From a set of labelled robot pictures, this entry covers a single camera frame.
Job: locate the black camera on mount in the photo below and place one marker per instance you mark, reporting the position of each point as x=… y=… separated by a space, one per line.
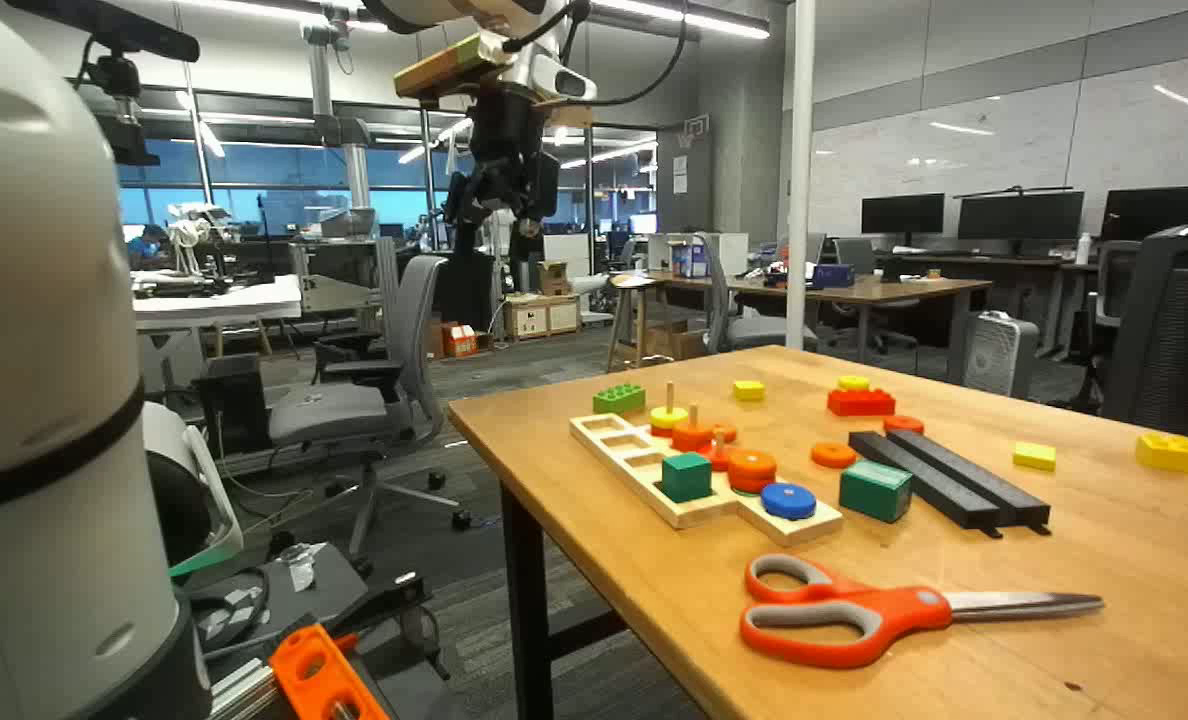
x=108 y=25

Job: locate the yellow square block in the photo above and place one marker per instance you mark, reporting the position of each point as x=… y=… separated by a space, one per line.
x=1034 y=459

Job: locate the wide black monitor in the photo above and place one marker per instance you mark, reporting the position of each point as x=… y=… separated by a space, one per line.
x=1020 y=216

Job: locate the green cube on peg board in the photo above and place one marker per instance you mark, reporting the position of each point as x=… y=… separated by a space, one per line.
x=687 y=477

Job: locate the wooden background desk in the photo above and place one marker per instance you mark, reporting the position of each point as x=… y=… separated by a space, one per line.
x=886 y=288

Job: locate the white pillar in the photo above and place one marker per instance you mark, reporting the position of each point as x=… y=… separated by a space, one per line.
x=797 y=173

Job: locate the white desk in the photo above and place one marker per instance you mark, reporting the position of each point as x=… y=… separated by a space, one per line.
x=215 y=302

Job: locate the black long bar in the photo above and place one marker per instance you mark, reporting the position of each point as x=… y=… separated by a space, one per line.
x=977 y=482
x=918 y=482

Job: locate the grey office chair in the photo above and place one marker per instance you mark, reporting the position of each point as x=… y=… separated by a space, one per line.
x=339 y=404

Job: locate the long yellow lego brick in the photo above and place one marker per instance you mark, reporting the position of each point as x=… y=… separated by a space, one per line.
x=1180 y=455

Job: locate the green lego brick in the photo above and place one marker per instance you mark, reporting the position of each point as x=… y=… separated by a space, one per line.
x=617 y=398

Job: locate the small orange disc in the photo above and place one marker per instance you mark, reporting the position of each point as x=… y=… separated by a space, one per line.
x=903 y=424

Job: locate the red lego brick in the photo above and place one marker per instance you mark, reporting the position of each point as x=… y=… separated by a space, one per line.
x=861 y=403

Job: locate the wooden stool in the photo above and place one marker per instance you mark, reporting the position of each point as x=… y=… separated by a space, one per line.
x=637 y=321

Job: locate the orange plastic tool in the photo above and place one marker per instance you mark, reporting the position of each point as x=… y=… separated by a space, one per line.
x=314 y=673

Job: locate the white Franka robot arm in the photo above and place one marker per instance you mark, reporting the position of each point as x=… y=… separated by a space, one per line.
x=46 y=403

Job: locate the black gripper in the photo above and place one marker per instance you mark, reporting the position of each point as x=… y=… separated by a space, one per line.
x=511 y=121

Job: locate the wooden mount plate on wrist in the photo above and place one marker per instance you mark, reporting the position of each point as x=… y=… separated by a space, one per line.
x=453 y=65

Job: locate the black office chair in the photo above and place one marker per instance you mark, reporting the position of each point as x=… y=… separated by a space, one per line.
x=1172 y=326

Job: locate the wooden peg puzzle board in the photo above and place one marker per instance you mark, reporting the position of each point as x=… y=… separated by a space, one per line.
x=617 y=447

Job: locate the black table leg frame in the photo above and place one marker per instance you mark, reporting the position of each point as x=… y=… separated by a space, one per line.
x=528 y=613

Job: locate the small black monitor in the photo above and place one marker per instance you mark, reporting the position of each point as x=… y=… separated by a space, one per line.
x=903 y=212

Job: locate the large green cube block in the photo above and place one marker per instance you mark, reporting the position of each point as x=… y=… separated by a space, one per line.
x=874 y=491

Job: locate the yellow block atop red brick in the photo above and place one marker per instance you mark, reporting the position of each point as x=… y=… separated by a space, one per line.
x=852 y=381

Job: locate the orange flat disc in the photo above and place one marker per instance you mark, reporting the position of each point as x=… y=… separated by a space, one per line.
x=832 y=455

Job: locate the cardboard box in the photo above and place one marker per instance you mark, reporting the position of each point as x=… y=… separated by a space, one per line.
x=543 y=313

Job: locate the small yellow block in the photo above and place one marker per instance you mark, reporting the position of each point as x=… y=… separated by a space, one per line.
x=749 y=391

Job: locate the large black monitor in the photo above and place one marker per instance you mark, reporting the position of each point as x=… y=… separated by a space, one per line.
x=1164 y=208

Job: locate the silver computer tower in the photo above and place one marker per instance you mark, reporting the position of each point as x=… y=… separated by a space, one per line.
x=996 y=353

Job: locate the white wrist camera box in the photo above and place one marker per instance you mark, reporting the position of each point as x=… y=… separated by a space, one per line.
x=568 y=76

